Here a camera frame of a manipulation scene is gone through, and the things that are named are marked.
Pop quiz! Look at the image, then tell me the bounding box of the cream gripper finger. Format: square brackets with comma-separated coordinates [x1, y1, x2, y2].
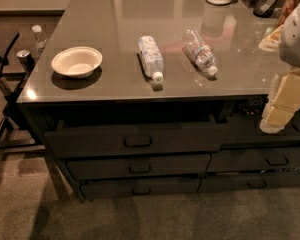
[274, 67, 300, 127]

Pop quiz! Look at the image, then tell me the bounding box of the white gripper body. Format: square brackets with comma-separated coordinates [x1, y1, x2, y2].
[259, 74, 284, 134]

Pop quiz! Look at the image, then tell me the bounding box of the dark drawer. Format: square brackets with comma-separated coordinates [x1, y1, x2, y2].
[44, 121, 229, 158]
[221, 112, 300, 149]
[67, 154, 210, 180]
[198, 172, 300, 193]
[81, 177, 201, 199]
[207, 147, 300, 173]

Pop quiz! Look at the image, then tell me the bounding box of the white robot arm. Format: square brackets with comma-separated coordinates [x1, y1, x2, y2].
[259, 3, 300, 134]

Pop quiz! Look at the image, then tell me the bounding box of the dark drawer cabinet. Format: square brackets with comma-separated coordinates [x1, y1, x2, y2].
[18, 0, 300, 199]

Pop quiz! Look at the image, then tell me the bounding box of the glass snack jar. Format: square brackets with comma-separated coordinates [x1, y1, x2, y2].
[276, 0, 300, 27]

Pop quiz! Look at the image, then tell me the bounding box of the clear plastic water bottle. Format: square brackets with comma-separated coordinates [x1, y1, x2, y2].
[183, 29, 218, 76]

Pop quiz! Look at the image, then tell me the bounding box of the white labelled plastic bottle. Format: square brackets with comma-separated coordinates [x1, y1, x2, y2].
[138, 36, 164, 84]

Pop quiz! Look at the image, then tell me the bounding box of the white paper bowl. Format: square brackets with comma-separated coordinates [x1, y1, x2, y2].
[51, 46, 103, 79]

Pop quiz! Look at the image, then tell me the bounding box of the small upright water bottle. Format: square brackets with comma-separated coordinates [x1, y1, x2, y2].
[31, 25, 48, 54]

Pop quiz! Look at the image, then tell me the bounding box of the metal soda can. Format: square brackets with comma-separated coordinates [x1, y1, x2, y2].
[16, 50, 35, 73]

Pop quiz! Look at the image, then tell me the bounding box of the black chair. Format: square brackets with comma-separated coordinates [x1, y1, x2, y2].
[0, 28, 41, 149]

